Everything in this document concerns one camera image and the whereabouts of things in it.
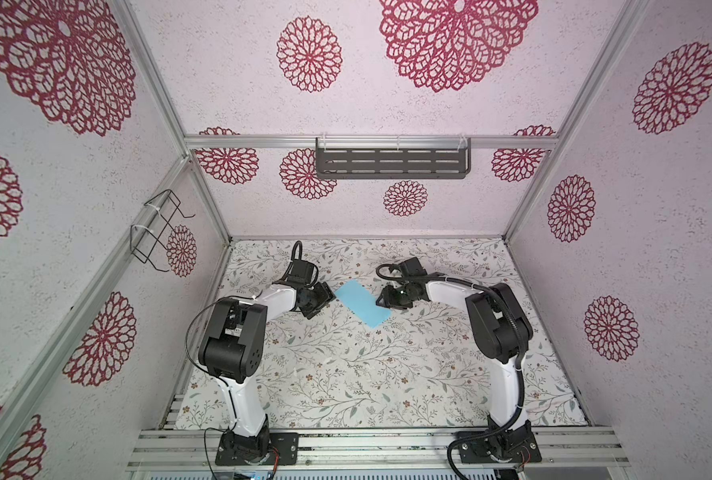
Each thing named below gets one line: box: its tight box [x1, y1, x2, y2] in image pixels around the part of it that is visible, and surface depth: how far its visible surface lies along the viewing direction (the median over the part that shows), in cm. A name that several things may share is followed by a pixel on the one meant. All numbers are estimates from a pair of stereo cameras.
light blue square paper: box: [334, 279, 393, 329], surface depth 103 cm
